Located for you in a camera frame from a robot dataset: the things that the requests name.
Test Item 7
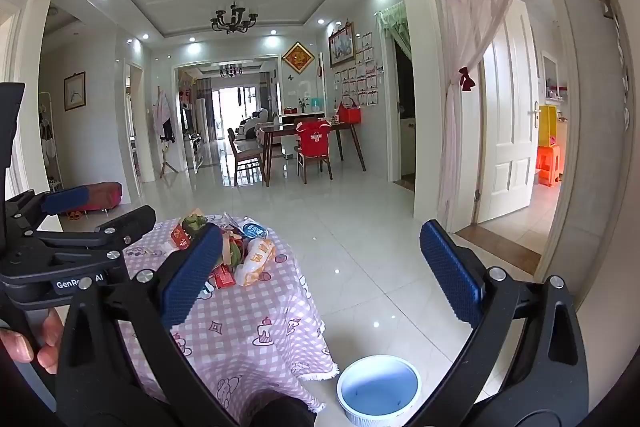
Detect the white and blue basin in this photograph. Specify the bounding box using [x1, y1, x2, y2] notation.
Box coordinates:
[336, 354, 422, 426]

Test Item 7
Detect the wooden chair with cover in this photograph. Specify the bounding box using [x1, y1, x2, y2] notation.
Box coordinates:
[294, 117, 335, 184]

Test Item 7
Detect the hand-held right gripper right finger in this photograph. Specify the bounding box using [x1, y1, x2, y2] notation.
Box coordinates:
[419, 219, 591, 427]

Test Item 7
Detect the bare wooden chair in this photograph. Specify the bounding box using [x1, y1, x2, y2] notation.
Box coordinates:
[227, 128, 264, 187]

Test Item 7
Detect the group of wall certificates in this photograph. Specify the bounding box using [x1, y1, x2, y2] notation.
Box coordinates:
[332, 32, 379, 106]

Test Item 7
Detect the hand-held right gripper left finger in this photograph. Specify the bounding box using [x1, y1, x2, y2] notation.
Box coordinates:
[55, 223, 241, 427]

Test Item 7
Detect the green curtain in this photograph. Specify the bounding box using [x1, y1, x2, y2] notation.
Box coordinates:
[376, 1, 414, 59]

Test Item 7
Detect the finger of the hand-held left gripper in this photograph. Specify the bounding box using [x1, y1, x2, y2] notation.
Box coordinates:
[5, 184, 91, 233]
[34, 205, 157, 258]

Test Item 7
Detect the pink lace curtain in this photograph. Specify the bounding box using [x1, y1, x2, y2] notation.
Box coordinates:
[434, 0, 547, 233]

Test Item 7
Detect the blue and white plastic packet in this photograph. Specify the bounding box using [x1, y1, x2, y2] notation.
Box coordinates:
[222, 213, 271, 241]

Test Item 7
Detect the red chair cover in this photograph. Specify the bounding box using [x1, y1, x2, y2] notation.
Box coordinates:
[296, 120, 332, 158]

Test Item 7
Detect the large black chandelier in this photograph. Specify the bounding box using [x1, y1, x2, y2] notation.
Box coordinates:
[210, 0, 260, 34]

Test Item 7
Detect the red gift bag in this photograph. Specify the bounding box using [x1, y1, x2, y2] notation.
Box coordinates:
[337, 97, 363, 124]

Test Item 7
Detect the red plastic stool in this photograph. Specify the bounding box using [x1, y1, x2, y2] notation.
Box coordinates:
[535, 144, 564, 187]

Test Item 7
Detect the pink checked tablecloth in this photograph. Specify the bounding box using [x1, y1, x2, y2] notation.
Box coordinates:
[120, 214, 341, 413]

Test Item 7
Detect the yellow plastic stool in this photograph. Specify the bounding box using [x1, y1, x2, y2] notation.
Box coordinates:
[539, 104, 559, 148]

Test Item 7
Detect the white panel door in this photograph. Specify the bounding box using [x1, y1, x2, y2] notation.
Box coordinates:
[475, 0, 543, 225]

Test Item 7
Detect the white clothes rack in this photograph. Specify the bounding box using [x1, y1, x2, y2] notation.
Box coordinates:
[39, 91, 65, 194]

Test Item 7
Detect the red upholstered bench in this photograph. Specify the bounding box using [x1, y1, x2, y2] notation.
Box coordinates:
[75, 181, 123, 214]

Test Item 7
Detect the yellow and white snack bag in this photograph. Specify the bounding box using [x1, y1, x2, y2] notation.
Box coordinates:
[234, 238, 277, 287]

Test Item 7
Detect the framed wall painting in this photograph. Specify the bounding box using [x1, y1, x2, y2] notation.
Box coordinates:
[327, 22, 357, 68]

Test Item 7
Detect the small red packet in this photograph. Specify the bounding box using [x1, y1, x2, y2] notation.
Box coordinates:
[210, 264, 237, 290]

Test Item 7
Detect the person's left hand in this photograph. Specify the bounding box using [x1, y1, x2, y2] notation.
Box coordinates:
[0, 307, 65, 375]

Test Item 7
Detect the grey sofa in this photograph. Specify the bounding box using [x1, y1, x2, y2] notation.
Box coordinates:
[235, 108, 273, 143]

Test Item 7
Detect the small framed picture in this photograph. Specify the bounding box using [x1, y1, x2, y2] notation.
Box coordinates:
[63, 72, 87, 111]

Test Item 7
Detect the dark wooden dining table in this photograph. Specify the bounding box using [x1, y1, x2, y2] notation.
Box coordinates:
[260, 122, 367, 187]

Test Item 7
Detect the red snack packet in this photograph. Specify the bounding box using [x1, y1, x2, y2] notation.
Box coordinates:
[167, 227, 193, 251]

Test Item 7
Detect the red diamond wall decoration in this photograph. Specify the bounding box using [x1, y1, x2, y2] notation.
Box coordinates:
[281, 41, 316, 75]

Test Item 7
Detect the coat stand with clothes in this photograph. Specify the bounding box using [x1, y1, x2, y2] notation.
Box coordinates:
[152, 87, 177, 179]

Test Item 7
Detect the green wrapper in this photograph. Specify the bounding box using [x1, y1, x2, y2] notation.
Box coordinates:
[180, 213, 208, 235]

